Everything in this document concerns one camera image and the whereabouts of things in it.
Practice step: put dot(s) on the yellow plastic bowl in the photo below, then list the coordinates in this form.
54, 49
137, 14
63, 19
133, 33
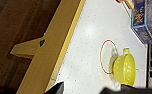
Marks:
124, 68

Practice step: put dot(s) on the white-top yellow gaming table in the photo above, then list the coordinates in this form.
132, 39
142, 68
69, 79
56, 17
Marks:
82, 40

